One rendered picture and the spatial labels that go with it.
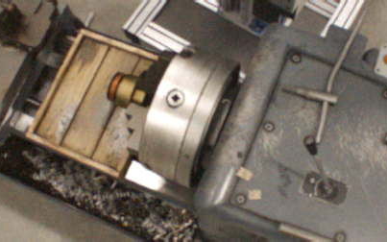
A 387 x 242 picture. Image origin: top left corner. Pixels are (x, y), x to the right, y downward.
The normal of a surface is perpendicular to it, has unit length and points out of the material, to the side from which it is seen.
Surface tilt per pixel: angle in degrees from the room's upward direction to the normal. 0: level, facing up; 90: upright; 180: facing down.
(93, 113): 0
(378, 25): 0
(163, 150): 49
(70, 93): 0
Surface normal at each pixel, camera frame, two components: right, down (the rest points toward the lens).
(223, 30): -0.04, -0.31
